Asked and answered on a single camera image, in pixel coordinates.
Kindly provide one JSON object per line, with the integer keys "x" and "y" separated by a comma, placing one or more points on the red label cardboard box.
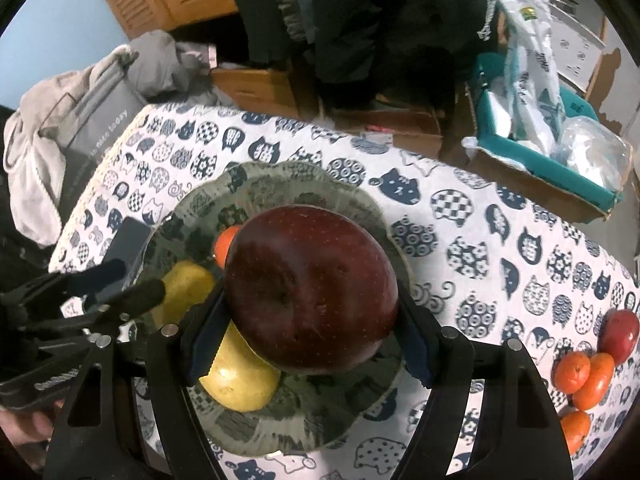
{"x": 395, "y": 125}

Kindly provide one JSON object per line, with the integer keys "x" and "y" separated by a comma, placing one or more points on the black hooded coat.
{"x": 400, "y": 35}

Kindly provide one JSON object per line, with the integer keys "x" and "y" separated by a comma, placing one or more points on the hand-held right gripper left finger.
{"x": 206, "y": 345}

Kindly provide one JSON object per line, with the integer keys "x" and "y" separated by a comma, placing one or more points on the small tangerine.
{"x": 570, "y": 372}
{"x": 575, "y": 430}

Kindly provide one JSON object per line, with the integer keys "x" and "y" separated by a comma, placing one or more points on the clear plastic bag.
{"x": 595, "y": 150}

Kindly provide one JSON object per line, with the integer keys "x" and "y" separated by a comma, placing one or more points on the yellow pear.
{"x": 240, "y": 380}
{"x": 185, "y": 285}

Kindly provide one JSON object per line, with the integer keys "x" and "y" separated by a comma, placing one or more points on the grey tote bag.
{"x": 95, "y": 125}

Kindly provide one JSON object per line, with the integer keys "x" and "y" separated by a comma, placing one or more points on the dark red apple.
{"x": 310, "y": 290}

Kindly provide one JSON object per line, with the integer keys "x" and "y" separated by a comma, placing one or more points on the person's left hand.
{"x": 25, "y": 425}

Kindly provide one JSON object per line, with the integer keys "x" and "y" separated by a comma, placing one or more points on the brown cardboard box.
{"x": 525, "y": 180}

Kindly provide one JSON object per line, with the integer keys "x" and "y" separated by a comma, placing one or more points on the beige crumpled garment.
{"x": 35, "y": 135}

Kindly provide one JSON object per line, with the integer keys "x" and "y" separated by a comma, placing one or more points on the white patterned storage box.
{"x": 575, "y": 45}

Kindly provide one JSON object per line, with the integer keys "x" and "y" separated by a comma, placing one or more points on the green patterned bowl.
{"x": 280, "y": 185}

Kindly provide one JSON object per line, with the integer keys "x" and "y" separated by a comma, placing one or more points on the bright red apple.
{"x": 620, "y": 335}

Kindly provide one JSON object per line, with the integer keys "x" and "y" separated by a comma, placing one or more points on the cat print tablecloth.
{"x": 475, "y": 240}

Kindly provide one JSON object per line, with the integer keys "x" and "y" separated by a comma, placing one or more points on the grey crumpled garment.
{"x": 165, "y": 60}

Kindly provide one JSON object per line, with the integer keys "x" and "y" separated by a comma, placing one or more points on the large orange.
{"x": 595, "y": 380}
{"x": 225, "y": 247}

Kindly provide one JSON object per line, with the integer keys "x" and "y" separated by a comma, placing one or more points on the grey jacket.
{"x": 300, "y": 0}

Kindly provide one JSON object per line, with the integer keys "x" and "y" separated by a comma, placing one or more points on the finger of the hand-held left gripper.
{"x": 100, "y": 275}
{"x": 140, "y": 297}

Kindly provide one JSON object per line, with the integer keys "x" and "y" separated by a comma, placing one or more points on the wooden drawer box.
{"x": 255, "y": 87}

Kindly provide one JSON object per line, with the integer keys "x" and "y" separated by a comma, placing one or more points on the teal plastic basket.
{"x": 500, "y": 125}

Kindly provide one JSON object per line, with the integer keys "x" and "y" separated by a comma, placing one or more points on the steel steamer pot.
{"x": 565, "y": 2}

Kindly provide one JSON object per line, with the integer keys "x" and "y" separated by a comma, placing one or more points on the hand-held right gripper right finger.
{"x": 417, "y": 355}

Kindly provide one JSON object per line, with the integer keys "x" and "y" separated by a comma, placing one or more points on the white rice bag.
{"x": 530, "y": 60}

